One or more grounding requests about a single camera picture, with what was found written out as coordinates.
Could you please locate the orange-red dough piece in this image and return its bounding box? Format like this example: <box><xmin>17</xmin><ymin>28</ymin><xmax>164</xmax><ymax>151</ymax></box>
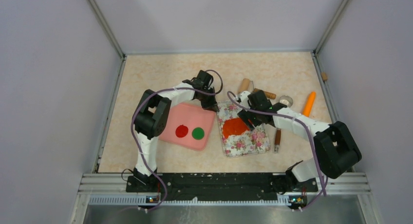
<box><xmin>222</xmin><ymin>118</ymin><xmax>250</xmax><ymax>139</ymax></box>

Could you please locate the floral patterned tray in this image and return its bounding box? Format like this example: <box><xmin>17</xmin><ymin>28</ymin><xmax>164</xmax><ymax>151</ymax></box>
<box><xmin>217</xmin><ymin>101</ymin><xmax>271</xmax><ymax>158</ymax></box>

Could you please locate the metal scraper wooden handle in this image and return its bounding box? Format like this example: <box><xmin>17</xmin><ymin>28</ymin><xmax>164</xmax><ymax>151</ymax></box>
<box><xmin>274</xmin><ymin>128</ymin><xmax>282</xmax><ymax>153</ymax></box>

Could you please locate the wooden rolling pin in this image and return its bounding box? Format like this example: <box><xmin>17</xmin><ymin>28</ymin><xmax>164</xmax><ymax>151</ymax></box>
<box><xmin>237</xmin><ymin>78</ymin><xmax>276</xmax><ymax>100</ymax></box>

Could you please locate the round metal cutter ring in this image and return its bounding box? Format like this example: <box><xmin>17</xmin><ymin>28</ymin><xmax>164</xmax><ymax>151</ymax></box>
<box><xmin>279</xmin><ymin>95</ymin><xmax>294</xmax><ymax>109</ymax></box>

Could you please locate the pink plastic tray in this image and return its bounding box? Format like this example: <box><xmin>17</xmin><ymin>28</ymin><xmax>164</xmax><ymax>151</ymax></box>
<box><xmin>159</xmin><ymin>103</ymin><xmax>216</xmax><ymax>151</ymax></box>

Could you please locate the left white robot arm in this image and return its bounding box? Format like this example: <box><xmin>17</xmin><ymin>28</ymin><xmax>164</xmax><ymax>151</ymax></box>
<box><xmin>130</xmin><ymin>70</ymin><xmax>223</xmax><ymax>192</ymax></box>

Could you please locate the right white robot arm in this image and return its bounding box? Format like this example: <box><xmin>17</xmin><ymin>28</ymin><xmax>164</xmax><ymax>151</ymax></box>
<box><xmin>227</xmin><ymin>91</ymin><xmax>362</xmax><ymax>191</ymax></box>

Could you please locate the green dough disc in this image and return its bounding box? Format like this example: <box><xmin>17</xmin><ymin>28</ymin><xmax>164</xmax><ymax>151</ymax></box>
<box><xmin>191</xmin><ymin>127</ymin><xmax>205</xmax><ymax>140</ymax></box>

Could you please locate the red dough disc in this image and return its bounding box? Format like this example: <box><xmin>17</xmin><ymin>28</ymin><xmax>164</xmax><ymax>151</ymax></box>
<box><xmin>175</xmin><ymin>125</ymin><xmax>188</xmax><ymax>138</ymax></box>

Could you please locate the orange toy carrot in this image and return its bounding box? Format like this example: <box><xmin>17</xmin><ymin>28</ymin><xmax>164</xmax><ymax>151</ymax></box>
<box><xmin>301</xmin><ymin>92</ymin><xmax>317</xmax><ymax>117</ymax></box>

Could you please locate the small wooden cork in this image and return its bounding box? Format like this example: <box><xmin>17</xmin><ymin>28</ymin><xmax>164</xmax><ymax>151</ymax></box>
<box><xmin>320</xmin><ymin>72</ymin><xmax>328</xmax><ymax>82</ymax></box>

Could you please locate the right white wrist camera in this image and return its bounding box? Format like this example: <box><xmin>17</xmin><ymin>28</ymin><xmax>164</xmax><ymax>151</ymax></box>
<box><xmin>237</xmin><ymin>91</ymin><xmax>251</xmax><ymax>109</ymax></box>

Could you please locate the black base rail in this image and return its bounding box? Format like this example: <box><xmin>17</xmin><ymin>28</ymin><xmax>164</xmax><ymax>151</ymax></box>
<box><xmin>126</xmin><ymin>173</ymin><xmax>319</xmax><ymax>201</ymax></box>

